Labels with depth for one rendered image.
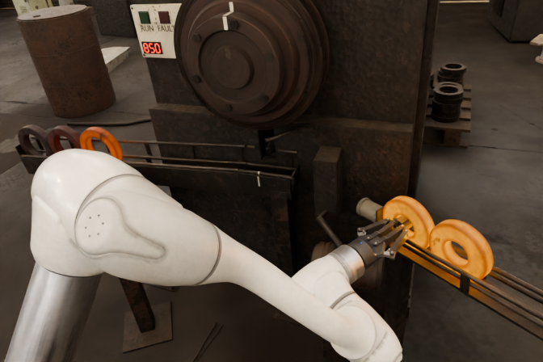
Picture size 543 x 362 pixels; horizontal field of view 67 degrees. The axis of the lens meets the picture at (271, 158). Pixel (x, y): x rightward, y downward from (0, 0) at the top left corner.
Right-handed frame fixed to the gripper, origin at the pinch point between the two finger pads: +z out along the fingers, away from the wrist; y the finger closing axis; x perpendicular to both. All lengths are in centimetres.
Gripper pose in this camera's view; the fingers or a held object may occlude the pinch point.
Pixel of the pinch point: (408, 219)
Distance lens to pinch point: 119.8
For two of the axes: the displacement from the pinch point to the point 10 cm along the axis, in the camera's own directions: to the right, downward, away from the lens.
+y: 5.6, 3.9, -7.3
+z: 8.1, -4.3, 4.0
